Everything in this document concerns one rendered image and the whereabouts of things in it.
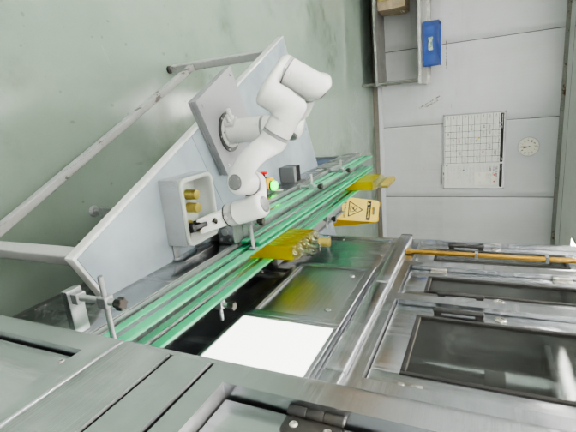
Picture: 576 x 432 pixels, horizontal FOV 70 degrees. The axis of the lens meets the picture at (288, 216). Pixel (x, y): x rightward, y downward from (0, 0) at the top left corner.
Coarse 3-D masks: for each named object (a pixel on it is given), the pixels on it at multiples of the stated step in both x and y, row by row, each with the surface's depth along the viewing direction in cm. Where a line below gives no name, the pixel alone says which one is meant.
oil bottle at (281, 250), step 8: (264, 248) 157; (272, 248) 155; (280, 248) 154; (288, 248) 152; (296, 248) 152; (256, 256) 159; (264, 256) 158; (272, 256) 156; (280, 256) 155; (288, 256) 153; (296, 256) 152
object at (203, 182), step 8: (192, 176) 135; (200, 176) 137; (208, 176) 142; (184, 184) 141; (192, 184) 145; (200, 184) 145; (208, 184) 144; (200, 192) 146; (208, 192) 145; (184, 200) 131; (192, 200) 145; (200, 200) 147; (208, 200) 146; (184, 208) 131; (208, 208) 147; (216, 208) 146; (184, 216) 131; (192, 216) 146; (200, 216) 149; (184, 224) 132; (200, 232) 145; (208, 232) 145; (216, 232) 147; (192, 240) 138; (200, 240) 138
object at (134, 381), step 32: (128, 352) 55; (160, 352) 54; (64, 384) 49; (96, 384) 49; (128, 384) 48; (160, 384) 48; (192, 384) 48; (224, 384) 47; (256, 384) 46; (288, 384) 46; (320, 384) 45; (32, 416) 44; (64, 416) 44; (96, 416) 44; (128, 416) 43; (160, 416) 43; (192, 416) 42; (224, 416) 44; (256, 416) 44; (288, 416) 43; (320, 416) 42; (352, 416) 41; (384, 416) 40; (416, 416) 39; (448, 416) 39; (480, 416) 39
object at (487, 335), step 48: (336, 240) 213; (384, 240) 206; (432, 240) 197; (240, 288) 166; (384, 288) 147; (432, 288) 153; (480, 288) 149; (528, 288) 146; (192, 336) 133; (384, 336) 124; (432, 336) 122; (480, 336) 120; (528, 336) 118; (384, 384) 100; (432, 384) 101; (480, 384) 100; (528, 384) 99
